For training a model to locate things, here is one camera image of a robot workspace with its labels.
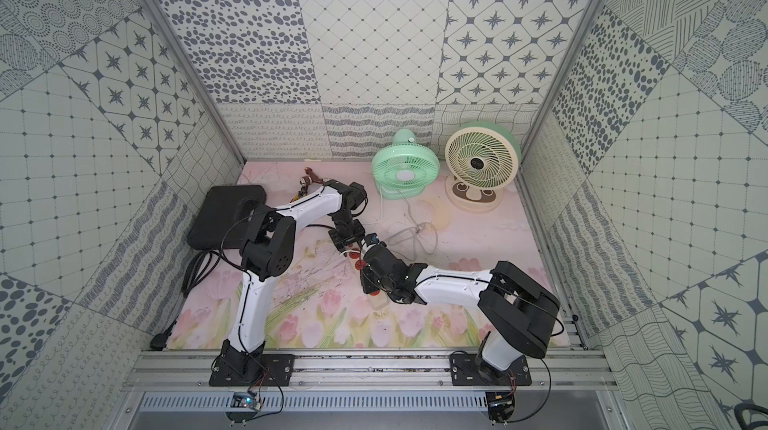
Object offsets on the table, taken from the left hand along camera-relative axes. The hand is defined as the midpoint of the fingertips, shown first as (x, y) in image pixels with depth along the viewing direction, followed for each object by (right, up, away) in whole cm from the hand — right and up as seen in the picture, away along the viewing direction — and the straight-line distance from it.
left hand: (357, 248), depth 96 cm
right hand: (+4, -5, -10) cm, 12 cm away
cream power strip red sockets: (0, 0, -5) cm, 5 cm away
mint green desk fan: (+15, +26, -6) cm, 30 cm away
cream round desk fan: (+39, +29, -8) cm, 49 cm away
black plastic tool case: (-44, +10, -1) cm, 45 cm away
